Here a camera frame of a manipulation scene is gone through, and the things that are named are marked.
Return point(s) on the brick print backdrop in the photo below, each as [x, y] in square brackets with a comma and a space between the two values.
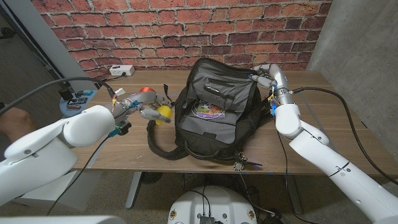
[186, 31]

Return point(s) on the small red-orange dish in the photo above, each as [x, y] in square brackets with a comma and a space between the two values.
[146, 89]

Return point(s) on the black round ribbed object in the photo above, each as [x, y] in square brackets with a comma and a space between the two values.
[151, 178]

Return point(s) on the grey table leg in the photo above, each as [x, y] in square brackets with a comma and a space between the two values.
[133, 189]
[293, 196]

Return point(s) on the person's bare leg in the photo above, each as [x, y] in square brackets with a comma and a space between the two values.
[15, 123]

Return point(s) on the black power brick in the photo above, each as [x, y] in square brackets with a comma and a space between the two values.
[273, 218]

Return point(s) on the white power strip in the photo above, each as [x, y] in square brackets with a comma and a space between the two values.
[122, 70]

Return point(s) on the black backpack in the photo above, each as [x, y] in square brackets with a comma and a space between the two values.
[217, 133]

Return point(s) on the red flat item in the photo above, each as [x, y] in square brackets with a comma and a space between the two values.
[73, 107]

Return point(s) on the teal small box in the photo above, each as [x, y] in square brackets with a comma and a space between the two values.
[88, 92]

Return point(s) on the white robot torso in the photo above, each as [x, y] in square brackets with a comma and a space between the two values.
[214, 202]

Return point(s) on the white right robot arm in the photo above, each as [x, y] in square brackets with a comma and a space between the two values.
[326, 161]

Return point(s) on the light blue round stool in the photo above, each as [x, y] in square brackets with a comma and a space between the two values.
[66, 111]

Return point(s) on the yellow lemon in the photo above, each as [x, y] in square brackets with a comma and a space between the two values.
[164, 111]

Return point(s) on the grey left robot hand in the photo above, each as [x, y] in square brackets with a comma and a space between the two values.
[140, 99]

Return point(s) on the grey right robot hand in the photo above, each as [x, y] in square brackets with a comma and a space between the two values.
[278, 76]

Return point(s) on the black flat device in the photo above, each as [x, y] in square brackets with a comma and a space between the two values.
[77, 101]

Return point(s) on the clear tape roll colourful label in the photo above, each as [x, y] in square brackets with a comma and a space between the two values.
[209, 109]

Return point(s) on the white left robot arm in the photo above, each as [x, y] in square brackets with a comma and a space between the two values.
[46, 149]

